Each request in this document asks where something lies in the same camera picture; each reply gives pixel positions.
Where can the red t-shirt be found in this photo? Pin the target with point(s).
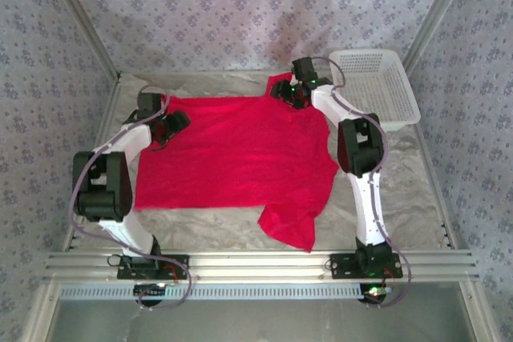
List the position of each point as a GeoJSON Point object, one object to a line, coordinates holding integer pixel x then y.
{"type": "Point", "coordinates": [240, 158]}

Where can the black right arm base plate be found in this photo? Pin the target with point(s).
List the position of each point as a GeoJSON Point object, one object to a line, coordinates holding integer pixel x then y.
{"type": "Point", "coordinates": [340, 266]}

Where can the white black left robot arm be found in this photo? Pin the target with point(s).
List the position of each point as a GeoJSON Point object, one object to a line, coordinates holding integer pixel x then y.
{"type": "Point", "coordinates": [132, 142]}

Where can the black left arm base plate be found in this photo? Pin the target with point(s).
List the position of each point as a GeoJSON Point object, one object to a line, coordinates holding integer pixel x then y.
{"type": "Point", "coordinates": [180, 264]}

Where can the black controller board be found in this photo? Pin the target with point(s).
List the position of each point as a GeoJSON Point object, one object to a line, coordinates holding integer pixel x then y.
{"type": "Point", "coordinates": [148, 290]}
{"type": "Point", "coordinates": [374, 293]}

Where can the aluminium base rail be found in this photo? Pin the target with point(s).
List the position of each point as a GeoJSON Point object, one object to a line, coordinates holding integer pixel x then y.
{"type": "Point", "coordinates": [256, 266]}

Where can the aluminium table side rail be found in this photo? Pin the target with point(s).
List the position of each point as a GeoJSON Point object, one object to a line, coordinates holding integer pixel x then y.
{"type": "Point", "coordinates": [435, 186]}
{"type": "Point", "coordinates": [113, 97]}

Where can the white perforated plastic basket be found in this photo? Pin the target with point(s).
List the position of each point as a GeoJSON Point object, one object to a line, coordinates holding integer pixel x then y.
{"type": "Point", "coordinates": [376, 85]}

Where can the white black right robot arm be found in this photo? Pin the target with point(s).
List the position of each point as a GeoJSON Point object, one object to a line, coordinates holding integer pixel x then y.
{"type": "Point", "coordinates": [366, 206]}

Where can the aluminium upright frame post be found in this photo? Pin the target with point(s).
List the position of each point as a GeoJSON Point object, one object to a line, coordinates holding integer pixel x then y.
{"type": "Point", "coordinates": [437, 17]}
{"type": "Point", "coordinates": [83, 17]}

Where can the aluminium frame leg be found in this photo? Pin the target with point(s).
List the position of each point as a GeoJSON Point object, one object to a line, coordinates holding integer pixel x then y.
{"type": "Point", "coordinates": [38, 314]}
{"type": "Point", "coordinates": [479, 314]}

